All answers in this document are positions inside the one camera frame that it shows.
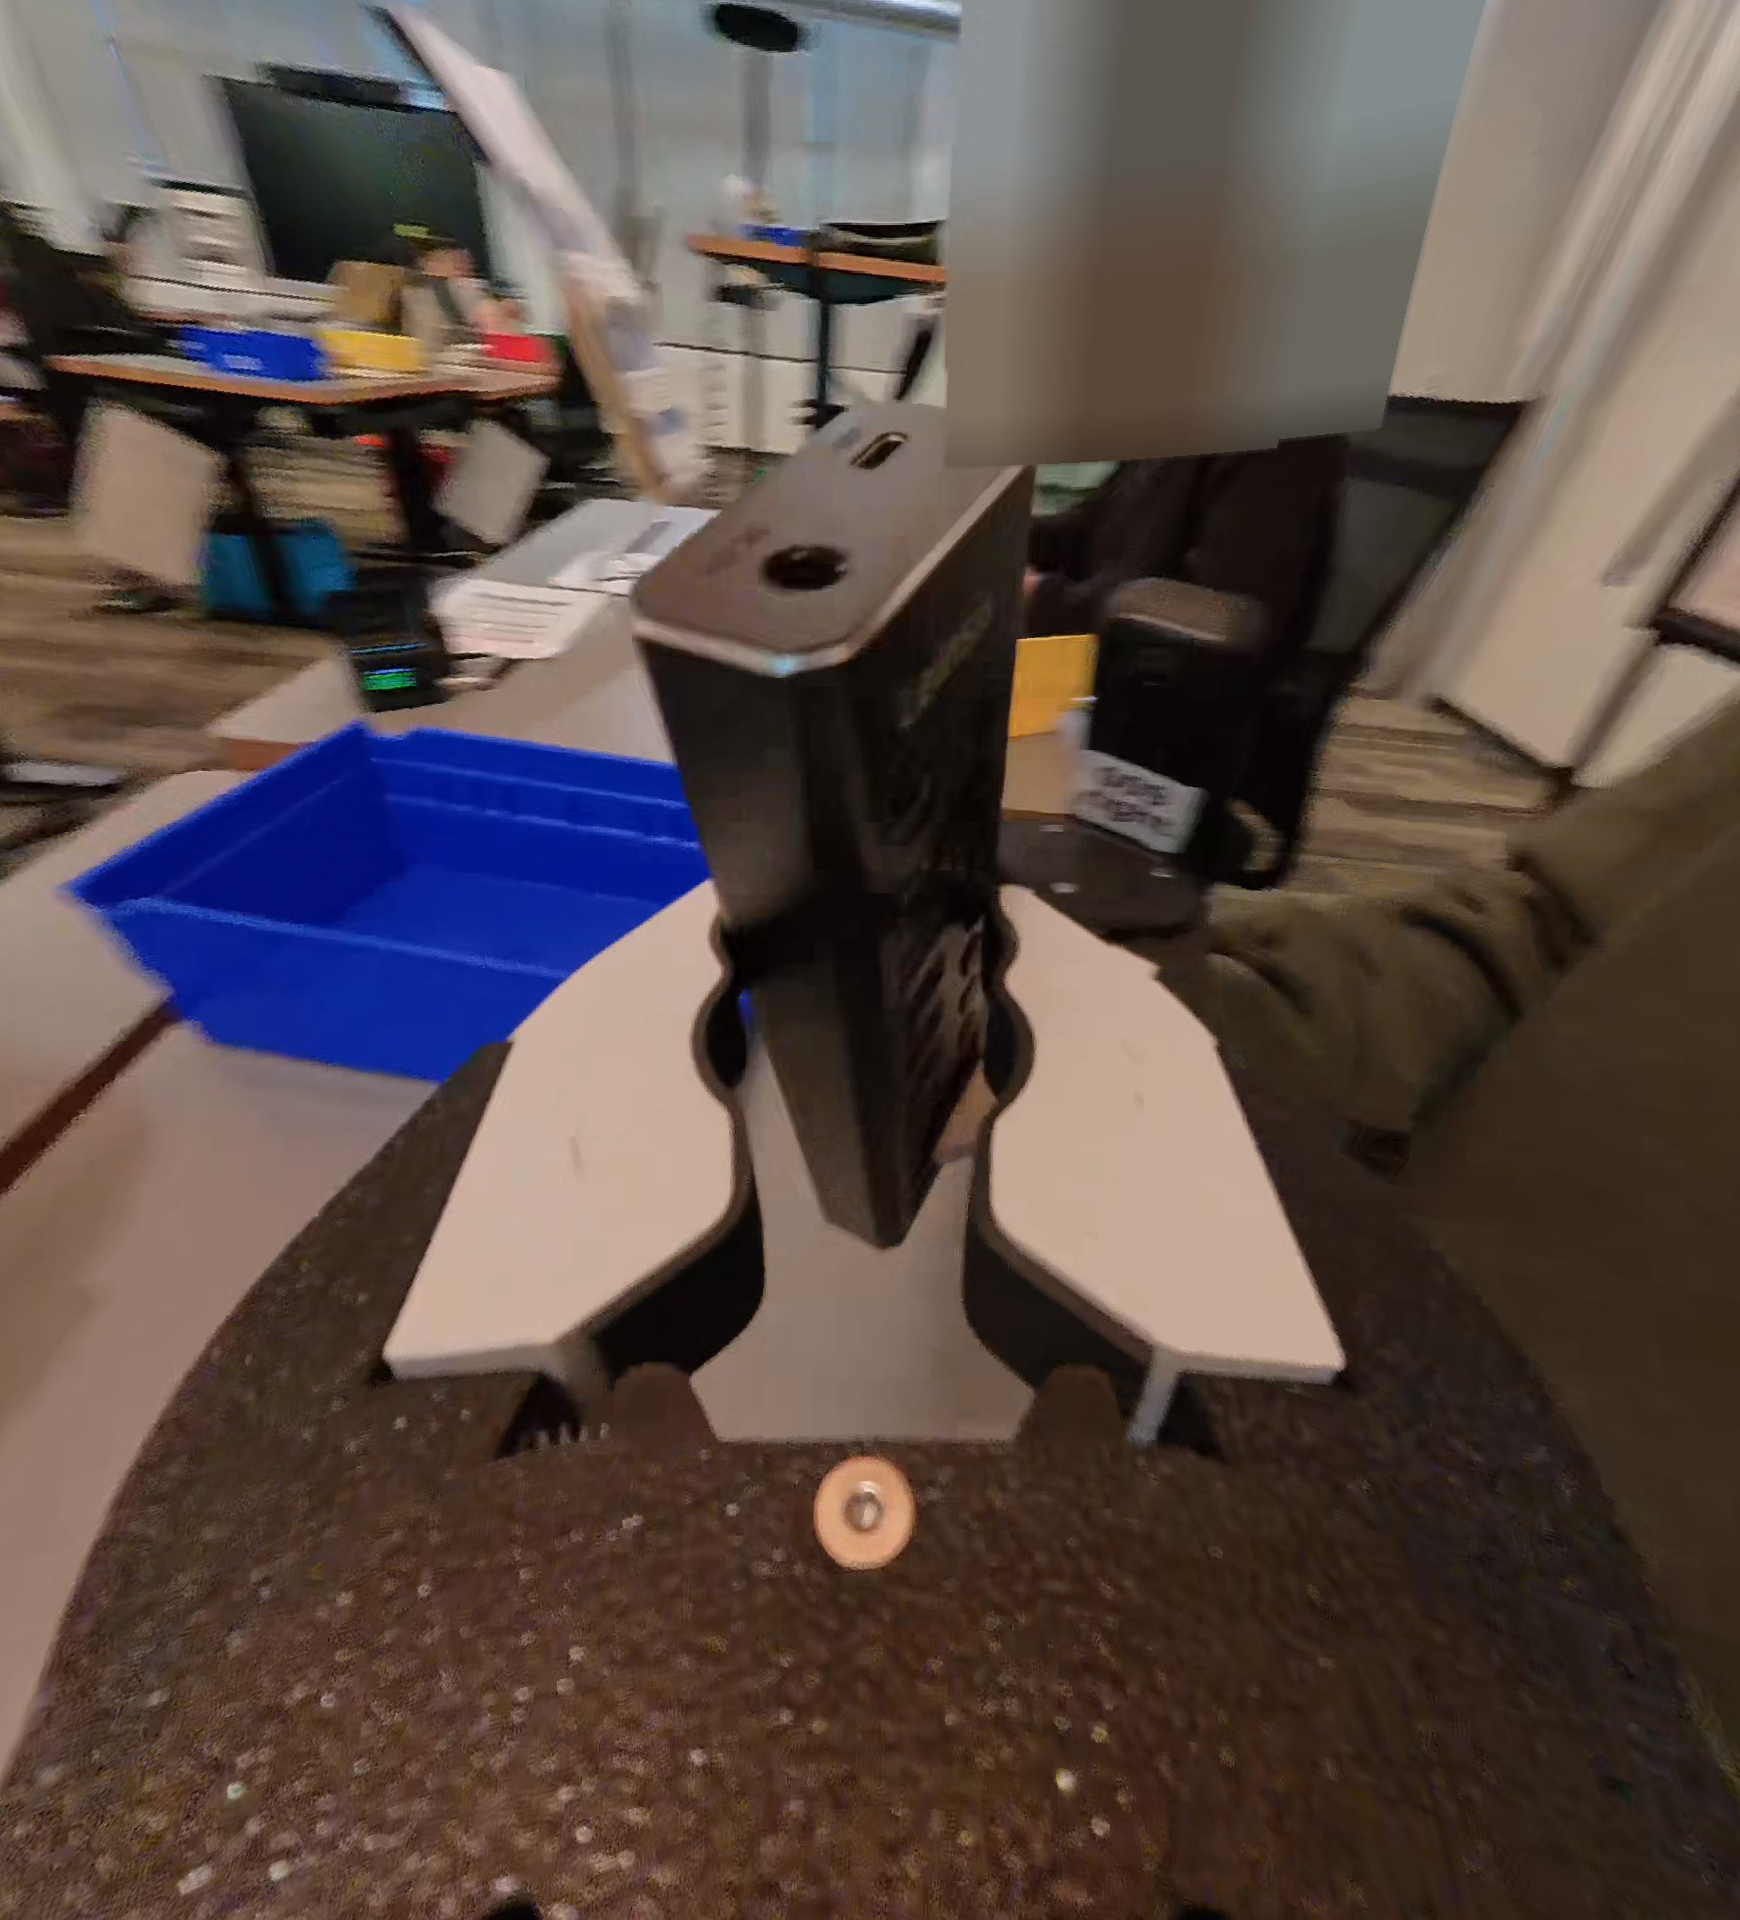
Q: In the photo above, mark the person's right forearm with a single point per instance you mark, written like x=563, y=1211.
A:
x=1379, y=975

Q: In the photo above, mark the small yellow bin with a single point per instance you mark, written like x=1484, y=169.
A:
x=368, y=350

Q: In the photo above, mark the wooden document stand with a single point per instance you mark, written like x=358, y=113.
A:
x=585, y=286

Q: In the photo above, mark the blue plastic bin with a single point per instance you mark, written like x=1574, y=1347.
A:
x=406, y=898

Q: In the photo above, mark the black USB hub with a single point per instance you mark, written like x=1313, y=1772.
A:
x=813, y=748

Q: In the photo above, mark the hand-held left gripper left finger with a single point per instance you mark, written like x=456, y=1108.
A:
x=571, y=1169

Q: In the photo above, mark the black digital timer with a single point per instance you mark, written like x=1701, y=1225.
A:
x=395, y=673

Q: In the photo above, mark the white paper sheet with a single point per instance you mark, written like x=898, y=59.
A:
x=526, y=615

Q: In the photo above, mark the wooden office desk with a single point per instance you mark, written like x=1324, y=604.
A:
x=286, y=388

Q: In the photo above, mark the grey neighbouring desk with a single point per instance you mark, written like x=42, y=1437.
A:
x=554, y=541

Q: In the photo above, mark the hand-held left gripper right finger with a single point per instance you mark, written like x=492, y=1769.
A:
x=1157, y=1183

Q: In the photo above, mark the small blue bin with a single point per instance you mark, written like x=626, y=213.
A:
x=248, y=350

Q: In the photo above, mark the black television screen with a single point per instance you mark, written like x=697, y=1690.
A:
x=354, y=179

